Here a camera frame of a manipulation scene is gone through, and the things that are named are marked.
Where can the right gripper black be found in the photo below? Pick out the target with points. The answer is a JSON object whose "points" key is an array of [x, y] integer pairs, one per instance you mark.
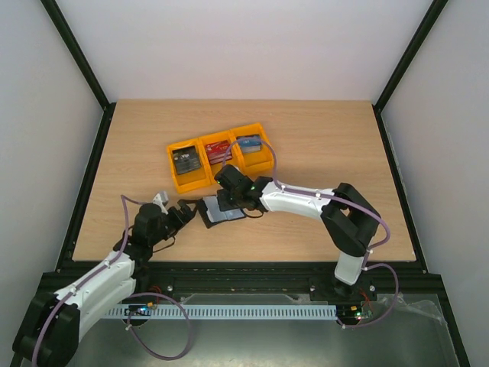
{"points": [[226, 199]]}

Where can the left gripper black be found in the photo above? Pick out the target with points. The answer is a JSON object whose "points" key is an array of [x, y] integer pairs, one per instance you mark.
{"points": [[180, 219]]}

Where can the black VIP card stack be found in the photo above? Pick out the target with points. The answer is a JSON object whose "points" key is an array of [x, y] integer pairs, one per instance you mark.
{"points": [[186, 160]]}

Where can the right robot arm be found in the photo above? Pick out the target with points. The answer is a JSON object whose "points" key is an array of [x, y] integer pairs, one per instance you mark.
{"points": [[348, 217]]}

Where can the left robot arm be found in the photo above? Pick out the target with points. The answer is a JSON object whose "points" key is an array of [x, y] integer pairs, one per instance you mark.
{"points": [[56, 322]]}

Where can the red card stack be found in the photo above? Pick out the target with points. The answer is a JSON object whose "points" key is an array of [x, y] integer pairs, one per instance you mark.
{"points": [[216, 152]]}

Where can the blue card stack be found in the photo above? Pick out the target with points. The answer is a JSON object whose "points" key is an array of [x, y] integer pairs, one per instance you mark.
{"points": [[249, 143]]}

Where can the orange plastic sorting bin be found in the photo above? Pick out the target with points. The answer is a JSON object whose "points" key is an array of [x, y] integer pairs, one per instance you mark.
{"points": [[250, 164]]}

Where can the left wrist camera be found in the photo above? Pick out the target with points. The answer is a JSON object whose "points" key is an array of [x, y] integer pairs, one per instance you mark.
{"points": [[161, 199]]}

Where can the black aluminium frame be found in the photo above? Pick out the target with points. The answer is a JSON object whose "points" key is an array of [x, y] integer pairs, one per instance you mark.
{"points": [[213, 275]]}

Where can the white slotted cable duct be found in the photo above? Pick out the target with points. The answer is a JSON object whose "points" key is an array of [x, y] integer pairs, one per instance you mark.
{"points": [[224, 312]]}

